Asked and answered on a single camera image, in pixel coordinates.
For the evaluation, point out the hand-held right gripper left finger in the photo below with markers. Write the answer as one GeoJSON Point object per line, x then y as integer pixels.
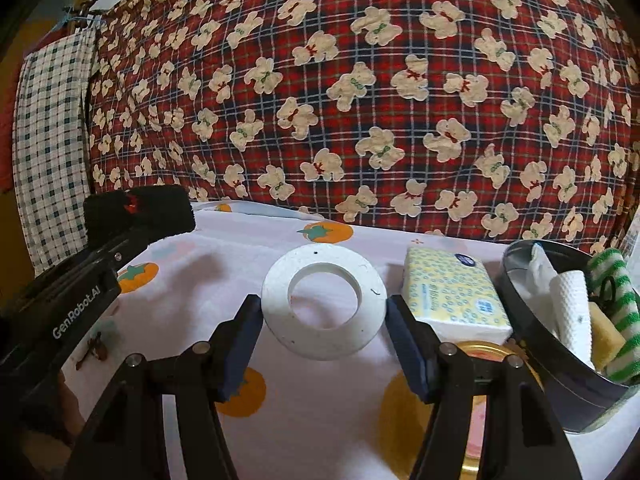
{"type": "Point", "coordinates": [240, 350]}

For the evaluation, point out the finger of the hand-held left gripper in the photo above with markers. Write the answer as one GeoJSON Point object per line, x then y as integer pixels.
{"type": "Point", "coordinates": [127, 242]}

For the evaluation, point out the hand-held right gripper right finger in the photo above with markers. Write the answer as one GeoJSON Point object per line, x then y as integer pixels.
{"type": "Point", "coordinates": [405, 355]}

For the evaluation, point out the black fuzzy scrunchie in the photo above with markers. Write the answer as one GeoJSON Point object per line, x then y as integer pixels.
{"type": "Point", "coordinates": [165, 210]}

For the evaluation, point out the yellow patterned tissue packet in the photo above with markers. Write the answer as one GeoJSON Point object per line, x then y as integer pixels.
{"type": "Point", "coordinates": [450, 290]}

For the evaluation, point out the round metal tin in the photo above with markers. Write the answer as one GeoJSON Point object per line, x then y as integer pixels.
{"type": "Point", "coordinates": [550, 385]}

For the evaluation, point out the white textured towel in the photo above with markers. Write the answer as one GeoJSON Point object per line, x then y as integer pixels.
{"type": "Point", "coordinates": [570, 310]}

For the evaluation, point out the yellow sponge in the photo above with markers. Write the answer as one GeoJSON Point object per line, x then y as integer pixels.
{"type": "Point", "coordinates": [605, 335]}

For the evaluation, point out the green white striped cloth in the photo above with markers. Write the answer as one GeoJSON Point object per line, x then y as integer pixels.
{"type": "Point", "coordinates": [625, 310]}

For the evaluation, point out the gold jar lid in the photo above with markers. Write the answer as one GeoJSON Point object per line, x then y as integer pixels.
{"type": "Point", "coordinates": [487, 349]}

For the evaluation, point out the white orange-print tablecloth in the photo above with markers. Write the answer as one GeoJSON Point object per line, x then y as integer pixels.
{"type": "Point", "coordinates": [300, 410]}

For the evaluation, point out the white blue checkered cloth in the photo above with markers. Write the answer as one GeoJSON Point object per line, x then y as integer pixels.
{"type": "Point", "coordinates": [50, 160]}

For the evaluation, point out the red knitted cloth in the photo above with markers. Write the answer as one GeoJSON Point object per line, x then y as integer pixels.
{"type": "Point", "coordinates": [5, 150]}

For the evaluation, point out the red plaid bear-print blanket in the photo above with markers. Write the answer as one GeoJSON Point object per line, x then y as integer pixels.
{"type": "Point", "coordinates": [400, 110]}

